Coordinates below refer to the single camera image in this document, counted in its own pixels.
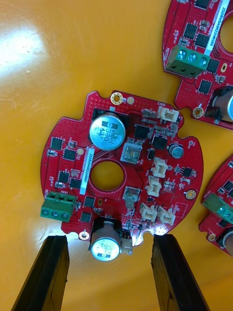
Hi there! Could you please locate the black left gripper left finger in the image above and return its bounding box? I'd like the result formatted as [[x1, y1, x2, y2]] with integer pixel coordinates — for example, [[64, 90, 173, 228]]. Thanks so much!
[[11, 234, 70, 311]]

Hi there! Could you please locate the yellow-orange plastic bin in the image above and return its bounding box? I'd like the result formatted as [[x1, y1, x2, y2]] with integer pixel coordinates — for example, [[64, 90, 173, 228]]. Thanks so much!
[[0, 0, 233, 311]]

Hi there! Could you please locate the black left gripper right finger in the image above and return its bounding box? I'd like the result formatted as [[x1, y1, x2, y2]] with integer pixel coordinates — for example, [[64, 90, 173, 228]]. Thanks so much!
[[150, 234, 211, 311]]

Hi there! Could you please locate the round red circuit board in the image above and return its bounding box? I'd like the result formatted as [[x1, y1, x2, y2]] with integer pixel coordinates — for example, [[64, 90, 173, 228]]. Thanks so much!
[[162, 0, 233, 131], [198, 155, 233, 257], [40, 90, 204, 262]]

